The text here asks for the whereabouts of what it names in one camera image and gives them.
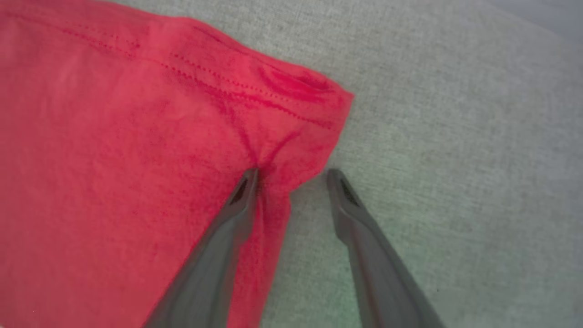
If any grey fabric sofa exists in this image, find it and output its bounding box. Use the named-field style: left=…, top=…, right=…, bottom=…
left=104, top=0, right=583, bottom=328

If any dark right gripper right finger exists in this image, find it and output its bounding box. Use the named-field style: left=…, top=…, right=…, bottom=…
left=326, top=168, right=446, bottom=328

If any red white baseball jersey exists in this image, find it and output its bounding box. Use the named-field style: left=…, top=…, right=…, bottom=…
left=0, top=0, right=355, bottom=328

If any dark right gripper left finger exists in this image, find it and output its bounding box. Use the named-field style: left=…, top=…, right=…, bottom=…
left=142, top=167, right=261, bottom=328

